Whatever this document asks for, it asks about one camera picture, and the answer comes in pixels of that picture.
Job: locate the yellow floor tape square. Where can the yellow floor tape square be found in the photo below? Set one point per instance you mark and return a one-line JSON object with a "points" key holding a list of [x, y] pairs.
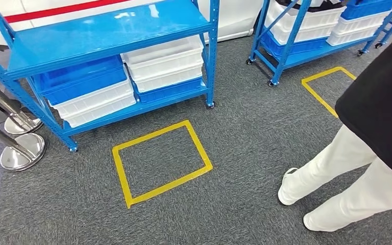
{"points": [[317, 93], [125, 175]]}

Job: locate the chrome stanchion post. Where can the chrome stanchion post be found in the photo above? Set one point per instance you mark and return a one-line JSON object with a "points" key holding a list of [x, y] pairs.
{"points": [[16, 118], [23, 152]]}

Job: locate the white plastic crate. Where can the white plastic crate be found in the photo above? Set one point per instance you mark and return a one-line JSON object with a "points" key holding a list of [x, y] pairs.
{"points": [[355, 28], [165, 64], [304, 23], [94, 103]]}

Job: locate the person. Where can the person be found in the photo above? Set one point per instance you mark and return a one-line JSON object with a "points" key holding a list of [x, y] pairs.
{"points": [[368, 135]]}

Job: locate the white car with red stripe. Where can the white car with red stripe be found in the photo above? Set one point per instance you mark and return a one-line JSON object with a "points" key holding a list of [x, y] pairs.
{"points": [[236, 17]]}

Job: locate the blue plastic crate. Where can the blue plastic crate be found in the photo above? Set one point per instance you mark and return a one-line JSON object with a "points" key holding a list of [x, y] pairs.
{"points": [[294, 47], [368, 8], [81, 79]]}

